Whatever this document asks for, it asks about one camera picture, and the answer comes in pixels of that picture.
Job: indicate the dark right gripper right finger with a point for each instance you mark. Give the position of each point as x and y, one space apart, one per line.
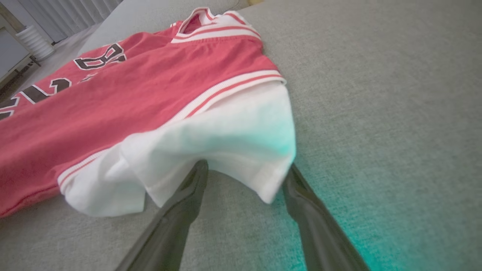
320 233

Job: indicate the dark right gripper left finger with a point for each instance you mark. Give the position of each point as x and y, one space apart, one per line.
169 226

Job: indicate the red jersey with white sleeves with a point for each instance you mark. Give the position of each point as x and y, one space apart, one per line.
131 98

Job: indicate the grey sofa seat cushion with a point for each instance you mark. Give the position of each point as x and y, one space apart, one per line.
376 131

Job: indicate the white ribbed cylinder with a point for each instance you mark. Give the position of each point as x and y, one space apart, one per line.
35 43

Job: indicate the grey pleated curtain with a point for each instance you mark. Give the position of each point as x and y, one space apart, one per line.
67 15

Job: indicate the yellow sofa cushion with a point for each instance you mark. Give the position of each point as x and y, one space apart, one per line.
256 2

